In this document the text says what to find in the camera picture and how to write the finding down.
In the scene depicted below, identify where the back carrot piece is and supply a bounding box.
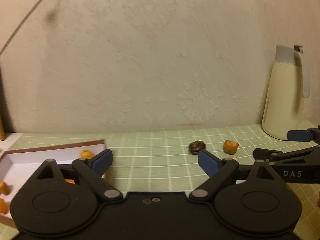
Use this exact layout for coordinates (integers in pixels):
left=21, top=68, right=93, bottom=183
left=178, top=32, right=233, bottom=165
left=223, top=140, right=239, bottom=155

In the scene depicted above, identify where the large orange mandarin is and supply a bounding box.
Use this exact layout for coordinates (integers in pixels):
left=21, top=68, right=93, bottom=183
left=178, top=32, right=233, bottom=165
left=0, top=181, right=10, bottom=196

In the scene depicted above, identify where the dark chocolate fruit back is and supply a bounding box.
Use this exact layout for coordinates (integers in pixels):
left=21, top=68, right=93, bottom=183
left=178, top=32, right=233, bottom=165
left=189, top=140, right=206, bottom=155

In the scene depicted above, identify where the small yellow orange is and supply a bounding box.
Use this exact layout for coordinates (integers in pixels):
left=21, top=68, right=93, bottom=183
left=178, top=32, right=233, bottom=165
left=79, top=150, right=94, bottom=159

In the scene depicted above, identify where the brown shallow cardboard box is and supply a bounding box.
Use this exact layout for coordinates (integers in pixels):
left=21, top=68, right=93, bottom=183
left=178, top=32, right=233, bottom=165
left=1, top=140, right=113, bottom=226

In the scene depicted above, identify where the person right hand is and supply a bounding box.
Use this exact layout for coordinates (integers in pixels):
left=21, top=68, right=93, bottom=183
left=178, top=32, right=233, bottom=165
left=316, top=192, right=320, bottom=208

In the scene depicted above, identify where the cream thermos jug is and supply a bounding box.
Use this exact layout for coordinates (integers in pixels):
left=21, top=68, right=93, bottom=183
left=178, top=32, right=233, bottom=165
left=262, top=44, right=310, bottom=140

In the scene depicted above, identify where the wooden framed orange picture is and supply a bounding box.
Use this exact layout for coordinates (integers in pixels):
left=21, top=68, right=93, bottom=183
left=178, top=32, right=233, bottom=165
left=0, top=117, right=6, bottom=141

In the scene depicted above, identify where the orange carrot chunk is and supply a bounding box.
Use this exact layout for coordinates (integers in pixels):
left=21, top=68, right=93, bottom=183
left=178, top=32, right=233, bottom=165
left=65, top=179, right=75, bottom=184

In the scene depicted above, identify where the black power cable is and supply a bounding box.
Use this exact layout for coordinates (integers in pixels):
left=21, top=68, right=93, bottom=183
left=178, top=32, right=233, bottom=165
left=0, top=0, right=63, bottom=55

